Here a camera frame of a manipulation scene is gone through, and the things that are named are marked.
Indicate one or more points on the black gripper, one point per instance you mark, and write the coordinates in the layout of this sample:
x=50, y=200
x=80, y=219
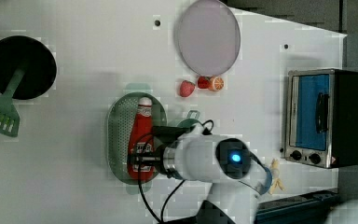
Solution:
x=145, y=154

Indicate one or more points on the red plush ketchup bottle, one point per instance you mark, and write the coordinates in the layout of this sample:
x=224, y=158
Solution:
x=142, y=125

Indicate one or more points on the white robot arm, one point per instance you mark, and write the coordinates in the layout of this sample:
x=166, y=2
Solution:
x=237, y=177

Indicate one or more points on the green oval strainer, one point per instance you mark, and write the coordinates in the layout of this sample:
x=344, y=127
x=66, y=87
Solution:
x=120, y=119

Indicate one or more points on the pink strawberry toy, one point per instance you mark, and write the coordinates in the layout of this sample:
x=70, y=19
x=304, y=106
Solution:
x=186, y=88

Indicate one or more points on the red strawberry toy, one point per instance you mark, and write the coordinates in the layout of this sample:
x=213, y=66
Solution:
x=203, y=82

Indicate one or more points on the orange slice toy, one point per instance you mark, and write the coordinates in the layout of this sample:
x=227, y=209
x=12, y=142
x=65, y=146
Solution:
x=216, y=84

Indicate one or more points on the blue bowl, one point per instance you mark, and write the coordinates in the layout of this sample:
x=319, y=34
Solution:
x=266, y=183

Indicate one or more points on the yellow banana peel toy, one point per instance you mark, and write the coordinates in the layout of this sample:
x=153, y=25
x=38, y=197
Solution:
x=276, y=180

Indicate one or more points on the pale purple round plate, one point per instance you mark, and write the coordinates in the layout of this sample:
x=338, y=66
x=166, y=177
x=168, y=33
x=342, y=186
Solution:
x=209, y=37

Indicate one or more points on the green slotted spatula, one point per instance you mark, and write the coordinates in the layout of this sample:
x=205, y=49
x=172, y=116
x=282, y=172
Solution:
x=9, y=117

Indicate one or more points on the black toaster oven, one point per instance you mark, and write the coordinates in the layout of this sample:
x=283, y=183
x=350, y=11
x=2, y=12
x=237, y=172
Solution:
x=322, y=118

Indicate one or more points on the black frying pan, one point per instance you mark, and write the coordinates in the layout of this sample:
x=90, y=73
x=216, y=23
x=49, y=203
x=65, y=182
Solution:
x=41, y=70

